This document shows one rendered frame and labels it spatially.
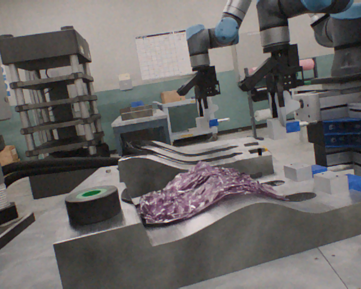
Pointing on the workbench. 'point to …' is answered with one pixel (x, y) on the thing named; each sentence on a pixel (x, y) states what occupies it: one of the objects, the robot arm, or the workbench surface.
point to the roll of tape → (92, 205)
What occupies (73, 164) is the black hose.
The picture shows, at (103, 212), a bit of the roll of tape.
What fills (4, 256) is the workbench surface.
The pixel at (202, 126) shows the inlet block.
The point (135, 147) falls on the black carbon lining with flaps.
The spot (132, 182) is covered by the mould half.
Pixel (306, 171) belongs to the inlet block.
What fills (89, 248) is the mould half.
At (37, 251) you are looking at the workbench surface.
